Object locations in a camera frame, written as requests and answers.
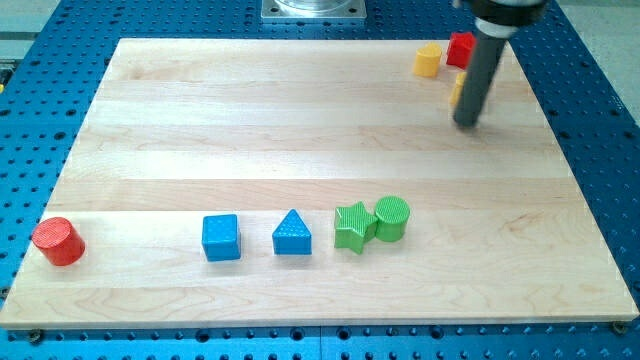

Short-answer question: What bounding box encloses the green cylinder block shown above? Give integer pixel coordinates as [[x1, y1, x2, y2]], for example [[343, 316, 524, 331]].
[[374, 195, 410, 242]]

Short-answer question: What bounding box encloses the black robot arm end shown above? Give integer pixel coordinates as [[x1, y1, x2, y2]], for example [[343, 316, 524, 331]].
[[457, 0, 549, 27]]

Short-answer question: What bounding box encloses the yellow heart block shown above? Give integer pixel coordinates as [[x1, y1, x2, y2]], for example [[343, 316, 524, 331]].
[[413, 42, 442, 78]]

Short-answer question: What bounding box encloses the yellow hexagon block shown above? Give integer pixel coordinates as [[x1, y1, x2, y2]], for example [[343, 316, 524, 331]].
[[449, 72, 467, 106]]

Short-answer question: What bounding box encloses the red pentagon block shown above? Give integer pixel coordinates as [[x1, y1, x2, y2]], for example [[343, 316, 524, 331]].
[[446, 32, 476, 69]]

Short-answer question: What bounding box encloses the blue cube block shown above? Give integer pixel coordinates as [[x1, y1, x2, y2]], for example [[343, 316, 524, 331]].
[[201, 214, 241, 262]]

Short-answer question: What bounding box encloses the wooden board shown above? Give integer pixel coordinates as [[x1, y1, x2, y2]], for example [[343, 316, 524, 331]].
[[1, 39, 638, 329]]

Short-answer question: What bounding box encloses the blue triangle block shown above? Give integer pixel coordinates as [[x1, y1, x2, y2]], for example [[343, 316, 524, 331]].
[[272, 209, 312, 255]]

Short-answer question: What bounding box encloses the grey pusher rod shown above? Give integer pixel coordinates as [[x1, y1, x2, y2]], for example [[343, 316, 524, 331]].
[[453, 18, 518, 128]]

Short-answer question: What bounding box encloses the green star block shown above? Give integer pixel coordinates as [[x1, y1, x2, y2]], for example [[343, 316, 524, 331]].
[[334, 202, 378, 255]]

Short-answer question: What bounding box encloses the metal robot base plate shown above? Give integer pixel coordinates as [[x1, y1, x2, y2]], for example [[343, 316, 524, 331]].
[[261, 0, 367, 20]]

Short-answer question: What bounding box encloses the red cylinder block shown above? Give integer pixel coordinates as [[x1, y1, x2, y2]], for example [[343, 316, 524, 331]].
[[31, 217, 86, 266]]

